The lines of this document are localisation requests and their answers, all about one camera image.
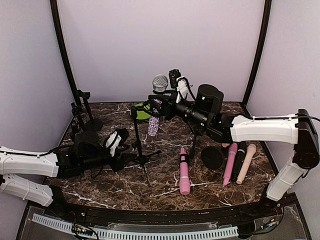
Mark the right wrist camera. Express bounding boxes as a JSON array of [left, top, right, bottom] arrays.
[[168, 69, 196, 104]]

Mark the pink microphone front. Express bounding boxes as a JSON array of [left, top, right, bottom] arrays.
[[179, 147, 191, 195]]

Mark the left black frame post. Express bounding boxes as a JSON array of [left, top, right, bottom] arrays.
[[49, 0, 81, 106]]

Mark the right black frame post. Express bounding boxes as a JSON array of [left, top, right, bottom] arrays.
[[241, 0, 272, 109]]

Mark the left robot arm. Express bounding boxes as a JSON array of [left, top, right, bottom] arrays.
[[0, 128, 137, 218]]

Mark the black microphone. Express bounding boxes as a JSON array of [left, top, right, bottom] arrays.
[[230, 141, 247, 183]]

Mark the black round-base mic stand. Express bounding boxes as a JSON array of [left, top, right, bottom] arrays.
[[76, 90, 103, 132]]

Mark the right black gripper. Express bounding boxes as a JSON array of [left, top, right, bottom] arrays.
[[148, 89, 210, 129]]

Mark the pink microphone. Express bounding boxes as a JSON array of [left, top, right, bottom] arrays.
[[222, 142, 238, 187], [179, 147, 191, 195]]

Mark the black empty mic stand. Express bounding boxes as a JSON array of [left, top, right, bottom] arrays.
[[186, 120, 204, 160]]

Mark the white cable duct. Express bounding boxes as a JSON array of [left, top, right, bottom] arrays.
[[31, 213, 239, 240]]

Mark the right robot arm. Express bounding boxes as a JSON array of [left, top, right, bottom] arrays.
[[147, 84, 320, 217]]

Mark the black frame post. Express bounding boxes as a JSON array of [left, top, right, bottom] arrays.
[[49, 0, 81, 106], [241, 0, 272, 109]]

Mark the black tripod mic stand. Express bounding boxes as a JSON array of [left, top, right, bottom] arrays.
[[129, 98, 163, 188]]

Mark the green plate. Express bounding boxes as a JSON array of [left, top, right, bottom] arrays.
[[130, 103, 150, 120]]

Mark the purple glitter microphone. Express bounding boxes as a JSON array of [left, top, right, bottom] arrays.
[[148, 74, 169, 137]]

